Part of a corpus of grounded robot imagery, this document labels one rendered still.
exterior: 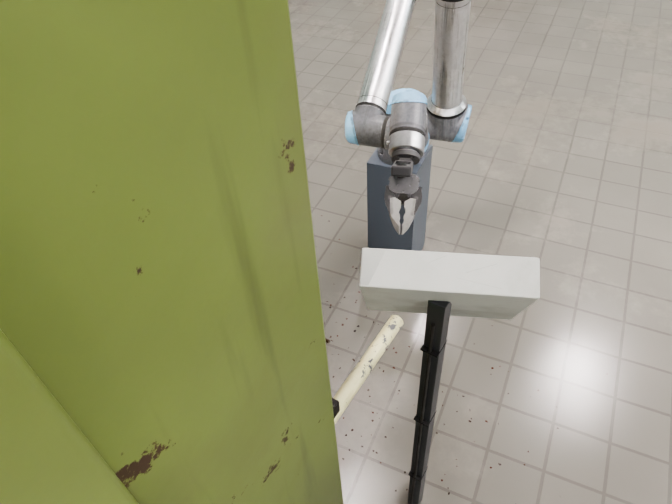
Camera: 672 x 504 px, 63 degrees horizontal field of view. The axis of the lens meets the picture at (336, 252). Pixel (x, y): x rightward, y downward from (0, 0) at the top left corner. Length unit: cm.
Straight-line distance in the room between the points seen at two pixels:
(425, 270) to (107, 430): 64
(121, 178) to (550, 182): 297
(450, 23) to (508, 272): 105
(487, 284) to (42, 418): 82
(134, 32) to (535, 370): 214
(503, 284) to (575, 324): 156
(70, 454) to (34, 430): 5
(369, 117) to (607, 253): 173
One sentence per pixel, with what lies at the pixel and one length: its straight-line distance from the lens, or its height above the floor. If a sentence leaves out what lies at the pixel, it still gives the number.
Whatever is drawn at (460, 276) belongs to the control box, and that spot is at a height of 118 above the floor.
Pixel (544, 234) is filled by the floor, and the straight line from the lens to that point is 299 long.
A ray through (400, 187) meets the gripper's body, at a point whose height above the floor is 113.
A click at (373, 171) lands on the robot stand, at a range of 235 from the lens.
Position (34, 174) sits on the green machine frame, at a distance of 49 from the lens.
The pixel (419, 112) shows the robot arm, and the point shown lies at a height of 123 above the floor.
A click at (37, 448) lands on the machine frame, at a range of 47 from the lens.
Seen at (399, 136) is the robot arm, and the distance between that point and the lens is 139.
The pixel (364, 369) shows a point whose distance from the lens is 158.
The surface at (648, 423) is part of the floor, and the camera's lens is 245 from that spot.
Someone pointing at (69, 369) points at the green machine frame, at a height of 153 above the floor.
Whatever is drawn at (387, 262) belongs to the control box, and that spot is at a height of 119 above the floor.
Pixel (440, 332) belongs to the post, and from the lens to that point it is 122.
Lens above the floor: 196
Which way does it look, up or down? 45 degrees down
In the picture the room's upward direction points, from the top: 4 degrees counter-clockwise
